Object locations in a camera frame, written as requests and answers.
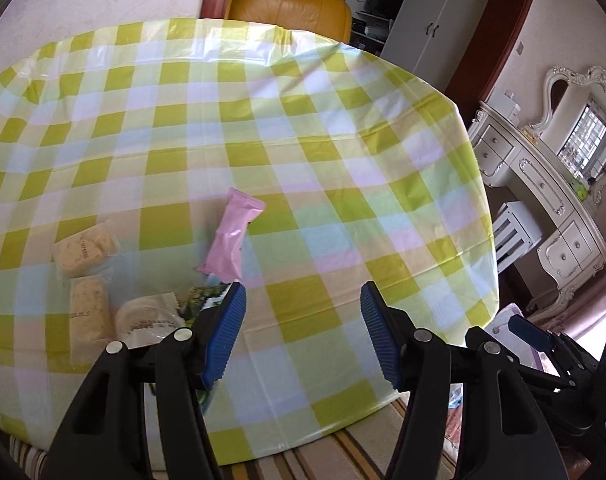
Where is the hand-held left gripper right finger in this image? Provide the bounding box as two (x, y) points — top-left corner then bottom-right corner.
(360, 281), (570, 480)

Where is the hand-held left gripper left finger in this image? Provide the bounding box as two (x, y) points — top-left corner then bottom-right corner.
(42, 281), (248, 480)

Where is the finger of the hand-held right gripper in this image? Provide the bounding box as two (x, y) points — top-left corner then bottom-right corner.
(464, 326), (580, 398)
(507, 316), (601, 373)

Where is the purple cardboard box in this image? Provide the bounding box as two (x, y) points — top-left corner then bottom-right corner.
(445, 302), (556, 443)

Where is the pink snack packet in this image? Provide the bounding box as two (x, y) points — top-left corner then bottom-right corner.
(197, 187), (266, 282)

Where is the green snack packet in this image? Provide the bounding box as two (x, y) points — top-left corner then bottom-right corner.
(182, 282), (234, 322)

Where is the round cake packet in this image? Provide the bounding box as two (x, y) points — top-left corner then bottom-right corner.
(114, 291), (196, 352)

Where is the white slatted stool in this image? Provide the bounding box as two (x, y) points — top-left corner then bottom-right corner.
(492, 201), (544, 273)

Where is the oblong biscuit packet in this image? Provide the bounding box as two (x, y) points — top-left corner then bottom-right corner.
(69, 275), (112, 363)

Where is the white ornate dressing table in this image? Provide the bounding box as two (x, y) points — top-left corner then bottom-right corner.
(467, 100), (606, 313)

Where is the yellow checked tablecloth table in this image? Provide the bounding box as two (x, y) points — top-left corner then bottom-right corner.
(0, 17), (500, 470)

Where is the ornate framed mirror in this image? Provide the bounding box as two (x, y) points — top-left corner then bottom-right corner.
(527, 65), (606, 221)

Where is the white wardrobe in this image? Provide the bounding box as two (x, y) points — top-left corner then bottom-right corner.
(380, 0), (516, 92)

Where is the orange leather chair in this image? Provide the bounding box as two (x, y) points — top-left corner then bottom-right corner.
(228, 0), (352, 43)

